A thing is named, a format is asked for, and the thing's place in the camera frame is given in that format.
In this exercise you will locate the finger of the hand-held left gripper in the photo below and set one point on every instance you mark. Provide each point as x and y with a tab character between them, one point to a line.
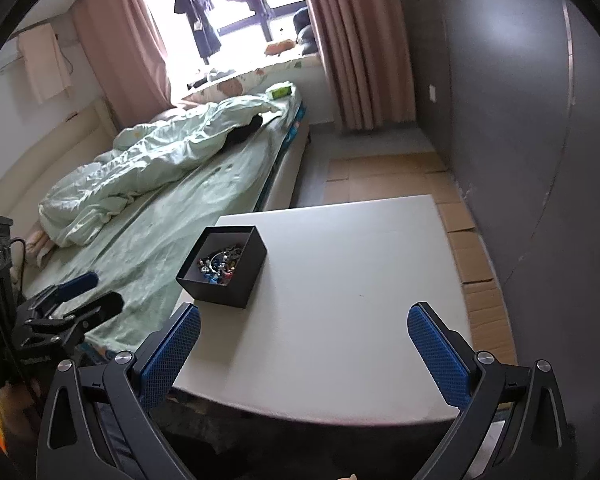
105	306
80	282

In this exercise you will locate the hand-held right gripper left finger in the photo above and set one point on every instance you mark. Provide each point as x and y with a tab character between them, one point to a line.
172	350

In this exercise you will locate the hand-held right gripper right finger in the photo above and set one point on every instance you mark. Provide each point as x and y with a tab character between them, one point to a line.
437	355

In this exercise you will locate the black jewelry box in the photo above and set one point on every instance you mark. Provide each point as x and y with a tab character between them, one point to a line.
240	285

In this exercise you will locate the pink cloth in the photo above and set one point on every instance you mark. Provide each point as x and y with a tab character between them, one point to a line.
39	245

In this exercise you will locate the flattened cardboard sheets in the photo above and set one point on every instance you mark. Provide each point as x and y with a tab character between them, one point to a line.
480	270

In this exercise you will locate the white low table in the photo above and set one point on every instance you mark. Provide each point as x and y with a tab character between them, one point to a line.
340	285

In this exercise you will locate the bed with green sheet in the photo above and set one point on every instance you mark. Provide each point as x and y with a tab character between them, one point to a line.
180	200

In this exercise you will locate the beige headboard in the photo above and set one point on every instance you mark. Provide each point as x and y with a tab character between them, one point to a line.
35	160

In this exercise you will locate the light green quilt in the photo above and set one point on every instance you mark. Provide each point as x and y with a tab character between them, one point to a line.
145	160

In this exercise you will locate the black cloth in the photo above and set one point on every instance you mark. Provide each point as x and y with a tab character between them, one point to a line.
245	132

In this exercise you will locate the pink hanging towel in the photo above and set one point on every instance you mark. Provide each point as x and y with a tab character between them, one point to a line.
45	60

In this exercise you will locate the pink curtain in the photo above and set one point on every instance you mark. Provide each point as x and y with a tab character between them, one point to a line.
360	50
120	50

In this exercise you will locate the grey wardrobe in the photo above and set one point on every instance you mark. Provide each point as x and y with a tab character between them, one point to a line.
505	110

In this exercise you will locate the floral window seat cushion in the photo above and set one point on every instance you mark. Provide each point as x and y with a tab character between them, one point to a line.
260	75

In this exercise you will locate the green tissue box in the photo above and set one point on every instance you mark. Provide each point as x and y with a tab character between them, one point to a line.
280	92

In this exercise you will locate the orange plush toy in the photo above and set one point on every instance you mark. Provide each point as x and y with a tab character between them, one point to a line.
278	47

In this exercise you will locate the dark pillow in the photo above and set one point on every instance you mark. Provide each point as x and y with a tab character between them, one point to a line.
305	30

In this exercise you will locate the white wall socket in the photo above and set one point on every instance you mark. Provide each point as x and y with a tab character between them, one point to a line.
433	94

